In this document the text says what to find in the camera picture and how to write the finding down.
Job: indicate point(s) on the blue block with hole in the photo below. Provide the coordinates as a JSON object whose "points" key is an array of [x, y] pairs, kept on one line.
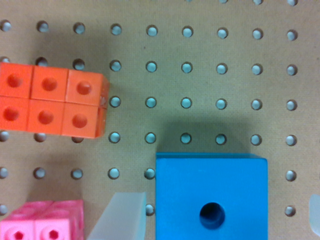
{"points": [[203, 196]]}

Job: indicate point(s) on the orange linked cube block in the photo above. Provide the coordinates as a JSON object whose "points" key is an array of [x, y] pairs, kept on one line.
{"points": [[53, 100]]}

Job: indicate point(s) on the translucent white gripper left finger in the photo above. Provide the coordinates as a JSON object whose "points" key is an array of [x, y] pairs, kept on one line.
{"points": [[124, 218]]}

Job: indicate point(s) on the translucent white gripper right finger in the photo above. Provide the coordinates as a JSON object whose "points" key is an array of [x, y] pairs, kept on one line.
{"points": [[314, 213]]}

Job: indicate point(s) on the pink linked cube block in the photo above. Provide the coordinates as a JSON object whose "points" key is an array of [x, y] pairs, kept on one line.
{"points": [[45, 220]]}

